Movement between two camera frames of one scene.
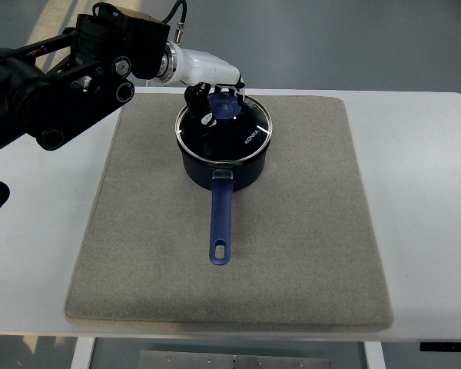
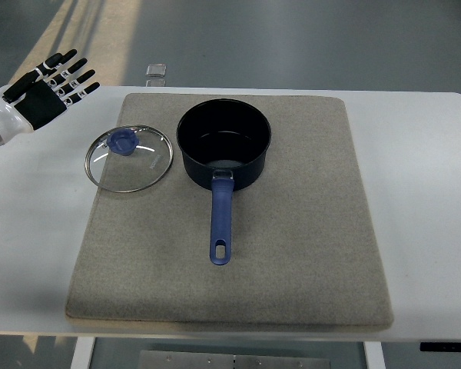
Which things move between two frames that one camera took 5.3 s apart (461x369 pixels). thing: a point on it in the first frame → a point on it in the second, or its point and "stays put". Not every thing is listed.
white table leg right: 375,355 stays put
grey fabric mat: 304,253 stays put
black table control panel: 447,347 stays put
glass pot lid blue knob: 241,131 → 131,158
